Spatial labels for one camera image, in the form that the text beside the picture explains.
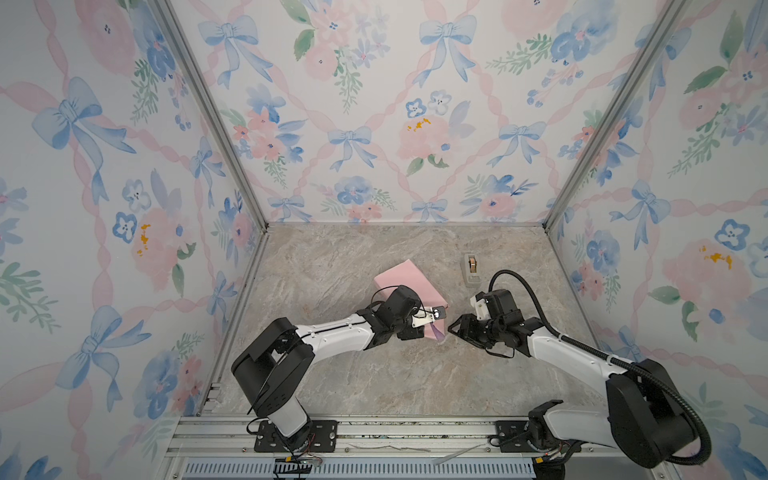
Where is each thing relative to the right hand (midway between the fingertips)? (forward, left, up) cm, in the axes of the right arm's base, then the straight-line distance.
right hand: (452, 330), depth 87 cm
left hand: (+5, +10, +4) cm, 12 cm away
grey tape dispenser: (+24, -10, -2) cm, 26 cm away
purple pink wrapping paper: (-1, +7, +15) cm, 16 cm away
